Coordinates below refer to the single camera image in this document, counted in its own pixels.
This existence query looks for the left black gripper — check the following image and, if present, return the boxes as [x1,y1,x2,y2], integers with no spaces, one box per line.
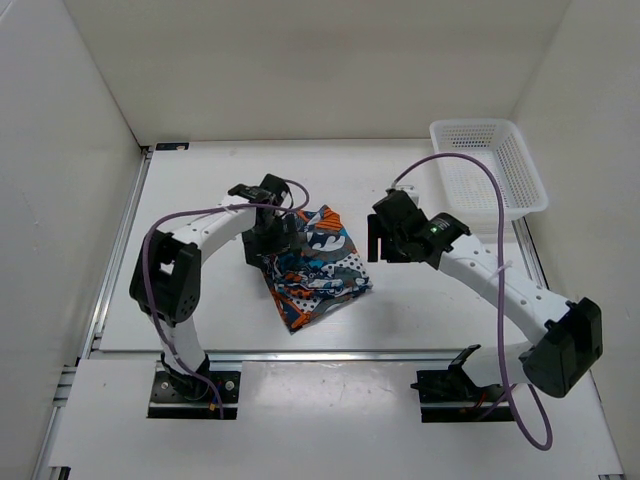
[242,213,300,269]

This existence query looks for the colourful patterned shorts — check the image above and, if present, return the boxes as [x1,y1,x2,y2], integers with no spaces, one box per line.
[257,205,373,334]

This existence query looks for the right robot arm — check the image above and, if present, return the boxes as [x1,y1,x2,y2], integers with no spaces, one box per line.
[367,190,603,400]

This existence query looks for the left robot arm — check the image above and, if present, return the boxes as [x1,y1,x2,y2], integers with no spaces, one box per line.
[129,174,300,408]

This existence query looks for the white plastic basket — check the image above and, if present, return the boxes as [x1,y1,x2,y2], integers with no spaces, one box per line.
[429,118,549,223]

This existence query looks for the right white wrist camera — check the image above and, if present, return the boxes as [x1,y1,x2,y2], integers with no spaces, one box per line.
[386,184,419,206]

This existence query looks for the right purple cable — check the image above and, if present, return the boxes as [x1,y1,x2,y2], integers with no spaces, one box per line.
[392,152,554,451]

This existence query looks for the purple cable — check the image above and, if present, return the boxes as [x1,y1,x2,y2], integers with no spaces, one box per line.
[141,178,310,420]
[392,152,554,451]

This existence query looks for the aluminium front rail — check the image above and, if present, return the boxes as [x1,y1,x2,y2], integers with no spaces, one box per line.
[208,349,461,363]

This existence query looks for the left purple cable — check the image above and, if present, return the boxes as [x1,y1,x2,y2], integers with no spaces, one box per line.
[141,178,310,420]

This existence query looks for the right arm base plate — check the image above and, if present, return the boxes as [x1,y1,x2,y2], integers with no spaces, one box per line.
[411,370,514,423]

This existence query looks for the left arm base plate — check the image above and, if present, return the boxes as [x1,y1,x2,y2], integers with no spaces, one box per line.
[147,363,241,421]

